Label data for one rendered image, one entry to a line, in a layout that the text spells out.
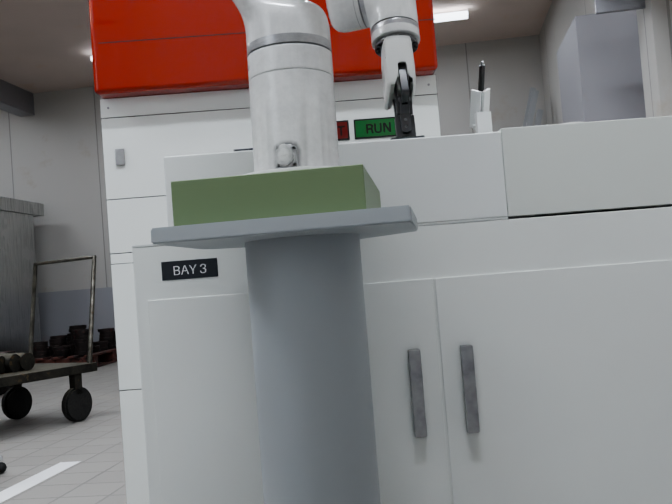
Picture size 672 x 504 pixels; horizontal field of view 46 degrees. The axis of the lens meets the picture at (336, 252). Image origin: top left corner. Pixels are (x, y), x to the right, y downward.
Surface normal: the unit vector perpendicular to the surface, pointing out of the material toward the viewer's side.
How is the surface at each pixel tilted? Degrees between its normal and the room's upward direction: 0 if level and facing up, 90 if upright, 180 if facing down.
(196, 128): 90
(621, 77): 90
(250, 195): 90
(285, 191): 90
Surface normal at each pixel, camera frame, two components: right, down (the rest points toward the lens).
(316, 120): 0.53, -0.10
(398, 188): 0.02, -0.04
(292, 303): -0.20, -0.02
